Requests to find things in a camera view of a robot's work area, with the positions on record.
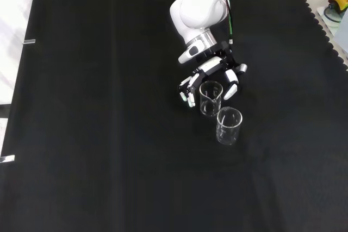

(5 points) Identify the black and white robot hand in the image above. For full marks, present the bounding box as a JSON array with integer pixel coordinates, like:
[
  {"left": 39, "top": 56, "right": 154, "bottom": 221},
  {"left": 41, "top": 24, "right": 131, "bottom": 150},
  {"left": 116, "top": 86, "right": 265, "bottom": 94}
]
[{"left": 178, "top": 41, "right": 248, "bottom": 108}]

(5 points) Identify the clear glass beaker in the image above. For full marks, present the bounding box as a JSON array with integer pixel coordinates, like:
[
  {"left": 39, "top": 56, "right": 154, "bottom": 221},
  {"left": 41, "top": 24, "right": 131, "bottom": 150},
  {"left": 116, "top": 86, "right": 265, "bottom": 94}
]
[
  {"left": 199, "top": 80, "right": 224, "bottom": 118},
  {"left": 216, "top": 106, "right": 244, "bottom": 146}
]

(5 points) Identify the black bench cloth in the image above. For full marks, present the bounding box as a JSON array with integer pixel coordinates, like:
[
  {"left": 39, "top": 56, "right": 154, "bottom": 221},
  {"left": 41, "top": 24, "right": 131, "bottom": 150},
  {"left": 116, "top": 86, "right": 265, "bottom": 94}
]
[{"left": 0, "top": 0, "right": 348, "bottom": 232}]

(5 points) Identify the pale board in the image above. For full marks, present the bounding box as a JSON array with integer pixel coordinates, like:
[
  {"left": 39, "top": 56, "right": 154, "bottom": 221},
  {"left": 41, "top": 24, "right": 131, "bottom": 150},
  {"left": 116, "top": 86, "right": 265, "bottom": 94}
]
[{"left": 315, "top": 5, "right": 348, "bottom": 59}]

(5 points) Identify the pale grey box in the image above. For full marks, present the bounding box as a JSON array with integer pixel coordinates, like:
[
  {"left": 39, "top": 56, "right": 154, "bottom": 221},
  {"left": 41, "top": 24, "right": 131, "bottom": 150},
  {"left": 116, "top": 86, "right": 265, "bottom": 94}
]
[{"left": 334, "top": 11, "right": 348, "bottom": 54}]

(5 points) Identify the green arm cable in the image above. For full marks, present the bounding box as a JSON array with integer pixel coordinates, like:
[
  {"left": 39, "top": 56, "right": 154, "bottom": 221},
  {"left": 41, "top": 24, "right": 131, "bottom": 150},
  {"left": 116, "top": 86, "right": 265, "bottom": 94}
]
[{"left": 225, "top": 0, "right": 253, "bottom": 45}]

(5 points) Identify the dark green cable loop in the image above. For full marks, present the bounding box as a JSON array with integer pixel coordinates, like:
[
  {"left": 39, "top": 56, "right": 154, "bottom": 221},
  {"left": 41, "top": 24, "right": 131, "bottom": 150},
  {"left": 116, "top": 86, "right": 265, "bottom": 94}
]
[{"left": 322, "top": 5, "right": 341, "bottom": 24}]

